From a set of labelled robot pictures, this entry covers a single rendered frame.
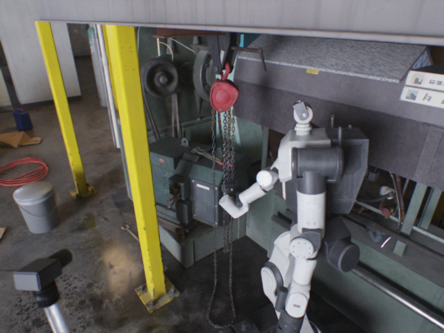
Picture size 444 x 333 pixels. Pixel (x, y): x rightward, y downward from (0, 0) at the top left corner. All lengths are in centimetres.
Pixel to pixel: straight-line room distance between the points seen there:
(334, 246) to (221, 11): 86
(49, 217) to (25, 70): 474
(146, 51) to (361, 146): 182
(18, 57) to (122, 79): 593
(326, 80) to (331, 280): 125
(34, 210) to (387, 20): 282
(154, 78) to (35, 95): 529
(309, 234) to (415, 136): 79
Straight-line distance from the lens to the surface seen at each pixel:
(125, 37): 147
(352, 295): 214
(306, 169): 93
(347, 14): 65
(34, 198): 293
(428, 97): 157
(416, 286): 187
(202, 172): 194
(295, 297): 115
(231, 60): 159
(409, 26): 60
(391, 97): 162
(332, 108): 175
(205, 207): 201
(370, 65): 165
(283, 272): 150
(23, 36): 734
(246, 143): 245
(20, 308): 255
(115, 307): 229
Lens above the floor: 173
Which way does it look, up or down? 27 degrees down
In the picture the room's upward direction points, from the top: straight up
